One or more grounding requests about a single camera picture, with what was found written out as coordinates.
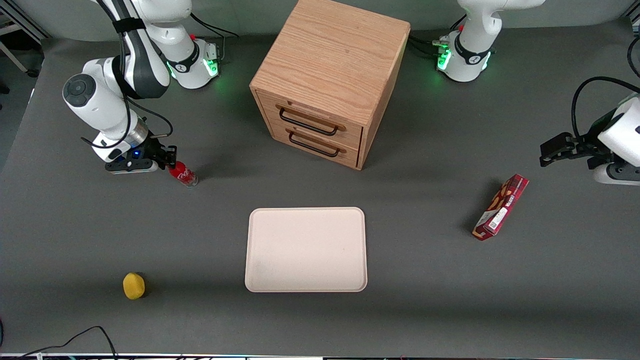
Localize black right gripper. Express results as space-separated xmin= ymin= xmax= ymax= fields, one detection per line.
xmin=125 ymin=137 xmax=178 ymax=170

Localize yellow toy mango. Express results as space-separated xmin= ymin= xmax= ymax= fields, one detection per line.
xmin=122 ymin=272 xmax=146 ymax=301

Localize aluminium frame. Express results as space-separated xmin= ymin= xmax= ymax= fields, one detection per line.
xmin=0 ymin=9 xmax=51 ymax=78

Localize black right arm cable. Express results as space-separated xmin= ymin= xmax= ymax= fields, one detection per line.
xmin=80 ymin=0 xmax=175 ymax=151

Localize red snack box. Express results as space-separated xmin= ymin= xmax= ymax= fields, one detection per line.
xmin=472 ymin=173 xmax=530 ymax=242

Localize black right base cables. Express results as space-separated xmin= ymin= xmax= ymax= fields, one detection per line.
xmin=189 ymin=11 xmax=240 ymax=61

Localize small red coke bottle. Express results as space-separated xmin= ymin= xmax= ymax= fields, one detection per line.
xmin=168 ymin=161 xmax=199 ymax=188

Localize black hanging cable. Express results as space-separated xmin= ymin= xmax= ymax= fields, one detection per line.
xmin=627 ymin=36 xmax=640 ymax=78

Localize black left base cables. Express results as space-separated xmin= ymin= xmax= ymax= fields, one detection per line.
xmin=407 ymin=32 xmax=451 ymax=58

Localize long black loose cable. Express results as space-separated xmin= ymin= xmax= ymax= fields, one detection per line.
xmin=0 ymin=326 xmax=118 ymax=360

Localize wooden drawer cabinet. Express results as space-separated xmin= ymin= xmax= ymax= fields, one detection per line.
xmin=249 ymin=0 xmax=411 ymax=171

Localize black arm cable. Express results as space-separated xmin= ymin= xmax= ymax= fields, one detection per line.
xmin=80 ymin=0 xmax=175 ymax=151
xmin=571 ymin=76 xmax=640 ymax=141

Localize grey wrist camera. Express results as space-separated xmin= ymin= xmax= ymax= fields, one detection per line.
xmin=593 ymin=162 xmax=640 ymax=187
xmin=105 ymin=159 xmax=161 ymax=175

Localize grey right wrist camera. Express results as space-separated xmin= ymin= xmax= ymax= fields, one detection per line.
xmin=105 ymin=159 xmax=161 ymax=175

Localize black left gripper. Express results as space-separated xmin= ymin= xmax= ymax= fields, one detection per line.
xmin=540 ymin=127 xmax=613 ymax=168

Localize black wire drawer handle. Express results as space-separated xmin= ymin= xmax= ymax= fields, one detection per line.
xmin=279 ymin=107 xmax=339 ymax=137
xmin=288 ymin=131 xmax=341 ymax=158

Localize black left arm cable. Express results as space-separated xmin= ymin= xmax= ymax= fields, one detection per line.
xmin=571 ymin=76 xmax=640 ymax=141

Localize wooden drawer front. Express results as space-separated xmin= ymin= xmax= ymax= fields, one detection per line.
xmin=256 ymin=91 xmax=364 ymax=151
xmin=270 ymin=122 xmax=362 ymax=169

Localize black base cables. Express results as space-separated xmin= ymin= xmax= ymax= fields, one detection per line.
xmin=189 ymin=11 xmax=240 ymax=61
xmin=407 ymin=32 xmax=451 ymax=58

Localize cream rectangular plastic tray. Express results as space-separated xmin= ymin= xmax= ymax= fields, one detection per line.
xmin=244 ymin=207 xmax=368 ymax=293

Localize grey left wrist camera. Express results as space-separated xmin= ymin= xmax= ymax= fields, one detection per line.
xmin=593 ymin=162 xmax=640 ymax=187

